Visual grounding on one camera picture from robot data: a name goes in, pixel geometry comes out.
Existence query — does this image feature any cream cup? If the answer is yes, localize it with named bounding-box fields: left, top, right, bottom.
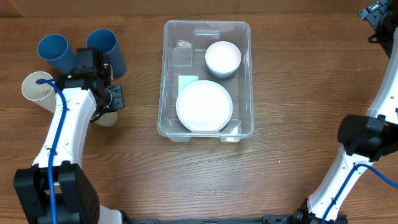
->
left=95, top=111, right=118, bottom=127
left=21, top=71, right=56, bottom=113

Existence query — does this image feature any pink plate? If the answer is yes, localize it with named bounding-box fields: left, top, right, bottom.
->
left=176, top=80, right=233, bottom=132

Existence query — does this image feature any grey bowl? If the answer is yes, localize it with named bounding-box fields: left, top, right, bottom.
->
left=210, top=70, right=234, bottom=78

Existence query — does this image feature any pink bowl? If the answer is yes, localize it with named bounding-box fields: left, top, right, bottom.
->
left=205, top=41, right=241, bottom=72

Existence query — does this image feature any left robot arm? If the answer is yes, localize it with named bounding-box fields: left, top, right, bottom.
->
left=14, top=65, right=128, bottom=223

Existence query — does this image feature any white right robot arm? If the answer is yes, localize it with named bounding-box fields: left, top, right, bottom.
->
left=289, top=0, right=397, bottom=223

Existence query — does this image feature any blue cup near container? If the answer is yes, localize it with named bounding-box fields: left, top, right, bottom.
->
left=86, top=29, right=127, bottom=78

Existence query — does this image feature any clear plastic storage container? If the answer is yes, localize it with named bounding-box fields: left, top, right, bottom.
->
left=157, top=20, right=254, bottom=142

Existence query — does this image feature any blue cup far left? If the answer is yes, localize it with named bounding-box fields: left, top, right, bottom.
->
left=37, top=34, right=76, bottom=74

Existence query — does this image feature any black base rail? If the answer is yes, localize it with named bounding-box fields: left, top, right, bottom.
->
left=123, top=215, right=322, bottom=224

